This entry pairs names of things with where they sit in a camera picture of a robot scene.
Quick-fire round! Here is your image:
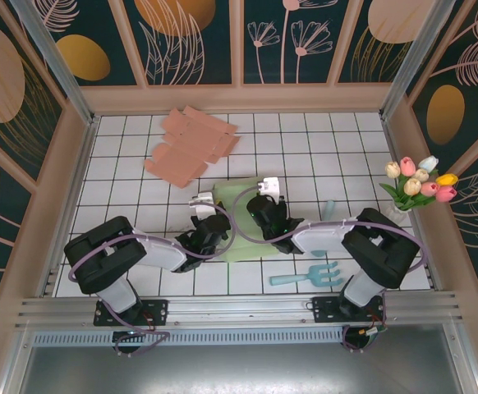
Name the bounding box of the slotted grey cable duct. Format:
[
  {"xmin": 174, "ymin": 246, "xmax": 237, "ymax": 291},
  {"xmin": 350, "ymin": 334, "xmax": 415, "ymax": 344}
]
[{"xmin": 31, "ymin": 331, "xmax": 347, "ymax": 348}]

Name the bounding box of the white ribbed vase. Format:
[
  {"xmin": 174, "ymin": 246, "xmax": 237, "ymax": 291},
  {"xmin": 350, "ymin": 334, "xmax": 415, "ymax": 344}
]
[{"xmin": 386, "ymin": 204, "xmax": 409, "ymax": 225}]

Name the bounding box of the large beige oval wall panel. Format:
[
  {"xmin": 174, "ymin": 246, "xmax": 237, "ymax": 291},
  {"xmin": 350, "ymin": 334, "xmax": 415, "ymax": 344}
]
[{"xmin": 0, "ymin": 0, "xmax": 66, "ymax": 186}]

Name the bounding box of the artificial tulip bouquet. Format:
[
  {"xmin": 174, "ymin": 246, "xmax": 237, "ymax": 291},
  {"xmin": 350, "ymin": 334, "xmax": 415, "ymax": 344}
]
[{"xmin": 379, "ymin": 155, "xmax": 460, "ymax": 213}]

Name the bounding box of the orange oval feather wall panel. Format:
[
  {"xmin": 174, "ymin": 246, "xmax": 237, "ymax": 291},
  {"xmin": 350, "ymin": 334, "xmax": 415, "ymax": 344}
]
[{"xmin": 405, "ymin": 0, "xmax": 478, "ymax": 169}]

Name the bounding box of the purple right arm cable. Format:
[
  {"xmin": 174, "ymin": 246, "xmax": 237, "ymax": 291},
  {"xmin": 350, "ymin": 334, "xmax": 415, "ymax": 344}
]
[{"xmin": 232, "ymin": 183, "xmax": 427, "ymax": 353}]

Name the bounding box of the light blue toy rake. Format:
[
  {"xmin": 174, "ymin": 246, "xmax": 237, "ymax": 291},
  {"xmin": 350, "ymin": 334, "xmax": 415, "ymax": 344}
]
[{"xmin": 269, "ymin": 261, "xmax": 344, "ymax": 288}]

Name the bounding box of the aluminium corner post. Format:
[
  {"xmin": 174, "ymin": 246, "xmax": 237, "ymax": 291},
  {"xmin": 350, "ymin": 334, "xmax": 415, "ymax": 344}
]
[
  {"xmin": 8, "ymin": 0, "xmax": 100, "ymax": 126},
  {"xmin": 379, "ymin": 0, "xmax": 457, "ymax": 121}
]

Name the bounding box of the gold oval wall panel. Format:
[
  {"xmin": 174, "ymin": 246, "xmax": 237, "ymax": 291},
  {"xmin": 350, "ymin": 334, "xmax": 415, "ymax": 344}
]
[{"xmin": 16, "ymin": 0, "xmax": 148, "ymax": 87}]

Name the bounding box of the aluminium mounting rail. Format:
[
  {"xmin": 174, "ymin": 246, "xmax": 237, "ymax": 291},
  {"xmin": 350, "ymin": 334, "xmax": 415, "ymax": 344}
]
[{"xmin": 15, "ymin": 291, "xmax": 464, "ymax": 329}]

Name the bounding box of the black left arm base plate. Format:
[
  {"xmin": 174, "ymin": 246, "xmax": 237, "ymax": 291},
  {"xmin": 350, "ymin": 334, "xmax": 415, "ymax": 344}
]
[{"xmin": 94, "ymin": 299, "xmax": 169, "ymax": 328}]

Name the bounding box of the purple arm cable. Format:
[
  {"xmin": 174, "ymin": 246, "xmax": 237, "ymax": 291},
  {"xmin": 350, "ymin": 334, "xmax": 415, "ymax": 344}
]
[
  {"xmin": 232, "ymin": 183, "xmax": 427, "ymax": 353},
  {"xmin": 67, "ymin": 199, "xmax": 235, "ymax": 357}
]

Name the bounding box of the pink paper box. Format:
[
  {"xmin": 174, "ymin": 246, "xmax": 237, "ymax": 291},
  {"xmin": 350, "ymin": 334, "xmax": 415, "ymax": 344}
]
[{"xmin": 143, "ymin": 105, "xmax": 241, "ymax": 190}]

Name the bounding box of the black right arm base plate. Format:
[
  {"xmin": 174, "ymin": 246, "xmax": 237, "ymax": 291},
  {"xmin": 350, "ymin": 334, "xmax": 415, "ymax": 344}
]
[{"xmin": 311, "ymin": 295, "xmax": 388, "ymax": 323}]

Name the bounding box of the light blue toy trowel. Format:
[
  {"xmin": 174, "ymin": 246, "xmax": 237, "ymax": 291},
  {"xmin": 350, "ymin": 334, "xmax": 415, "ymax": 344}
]
[{"xmin": 310, "ymin": 199, "xmax": 337, "ymax": 259}]

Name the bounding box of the beige oval gold line panel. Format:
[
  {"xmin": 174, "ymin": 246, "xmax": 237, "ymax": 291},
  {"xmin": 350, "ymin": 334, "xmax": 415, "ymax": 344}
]
[{"xmin": 335, "ymin": 0, "xmax": 416, "ymax": 85}]

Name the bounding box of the light green sheet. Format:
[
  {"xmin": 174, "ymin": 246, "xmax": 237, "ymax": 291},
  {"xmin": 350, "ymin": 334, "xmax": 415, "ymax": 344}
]
[{"xmin": 212, "ymin": 176, "xmax": 281, "ymax": 263}]

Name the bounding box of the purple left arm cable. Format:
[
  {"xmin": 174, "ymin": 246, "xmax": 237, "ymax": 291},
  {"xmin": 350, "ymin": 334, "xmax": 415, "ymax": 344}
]
[{"xmin": 67, "ymin": 199, "xmax": 235, "ymax": 357}]

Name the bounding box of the feather and orange circle panel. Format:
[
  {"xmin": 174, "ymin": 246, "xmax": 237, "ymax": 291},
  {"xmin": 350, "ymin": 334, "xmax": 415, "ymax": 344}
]
[{"xmin": 123, "ymin": 0, "xmax": 240, "ymax": 87}]

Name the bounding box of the pink flower outline wall panel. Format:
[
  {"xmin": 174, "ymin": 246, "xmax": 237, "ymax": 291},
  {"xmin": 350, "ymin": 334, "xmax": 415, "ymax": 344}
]
[{"xmin": 238, "ymin": 0, "xmax": 338, "ymax": 86}]

